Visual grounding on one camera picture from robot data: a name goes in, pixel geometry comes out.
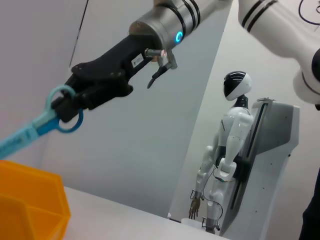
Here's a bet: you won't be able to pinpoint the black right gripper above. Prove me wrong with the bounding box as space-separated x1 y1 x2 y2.
51 33 163 123

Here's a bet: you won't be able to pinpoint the blue capped scissors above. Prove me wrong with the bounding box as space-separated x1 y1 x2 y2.
0 84 85 161

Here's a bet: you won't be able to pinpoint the yellow plastic bin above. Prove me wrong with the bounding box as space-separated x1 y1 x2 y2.
0 159 72 240

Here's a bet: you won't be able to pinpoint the white humanoid robot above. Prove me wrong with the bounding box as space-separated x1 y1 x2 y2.
187 71 253 235

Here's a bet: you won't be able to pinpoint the grey robot stand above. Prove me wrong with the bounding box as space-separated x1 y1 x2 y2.
219 97 301 237

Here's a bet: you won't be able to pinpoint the dark blue torso cover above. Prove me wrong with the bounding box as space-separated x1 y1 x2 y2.
298 159 320 240

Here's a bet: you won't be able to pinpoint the black hanging cable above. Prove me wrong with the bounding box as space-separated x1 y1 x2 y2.
298 0 320 26

